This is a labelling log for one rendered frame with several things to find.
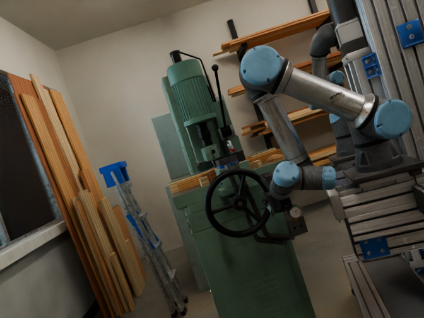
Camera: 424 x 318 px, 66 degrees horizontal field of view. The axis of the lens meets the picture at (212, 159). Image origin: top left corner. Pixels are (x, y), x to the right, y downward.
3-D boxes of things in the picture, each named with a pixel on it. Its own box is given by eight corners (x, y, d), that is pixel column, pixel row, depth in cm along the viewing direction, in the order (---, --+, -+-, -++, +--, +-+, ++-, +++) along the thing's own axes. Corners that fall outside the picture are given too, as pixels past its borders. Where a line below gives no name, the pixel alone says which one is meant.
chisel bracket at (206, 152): (208, 164, 163) (203, 148, 163) (205, 164, 177) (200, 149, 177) (222, 159, 164) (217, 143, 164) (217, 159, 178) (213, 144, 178)
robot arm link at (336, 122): (330, 137, 170) (323, 112, 169) (355, 129, 170) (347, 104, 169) (340, 137, 158) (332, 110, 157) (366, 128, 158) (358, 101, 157)
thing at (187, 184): (179, 191, 165) (176, 183, 165) (179, 190, 167) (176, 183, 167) (291, 153, 174) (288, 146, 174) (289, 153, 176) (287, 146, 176)
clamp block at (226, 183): (224, 189, 143) (217, 170, 143) (219, 187, 157) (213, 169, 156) (255, 178, 145) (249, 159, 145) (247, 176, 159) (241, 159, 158)
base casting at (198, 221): (192, 234, 151) (185, 215, 150) (184, 213, 208) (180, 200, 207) (280, 202, 157) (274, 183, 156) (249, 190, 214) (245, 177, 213)
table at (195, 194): (176, 213, 140) (171, 200, 140) (174, 204, 171) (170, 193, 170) (303, 168, 148) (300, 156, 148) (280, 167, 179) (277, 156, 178)
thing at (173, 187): (171, 193, 167) (168, 184, 167) (171, 193, 169) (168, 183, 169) (279, 156, 175) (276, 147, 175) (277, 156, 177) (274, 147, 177)
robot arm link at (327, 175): (327, 164, 111) (294, 164, 111) (338, 166, 100) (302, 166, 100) (326, 187, 112) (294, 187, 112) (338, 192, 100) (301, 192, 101)
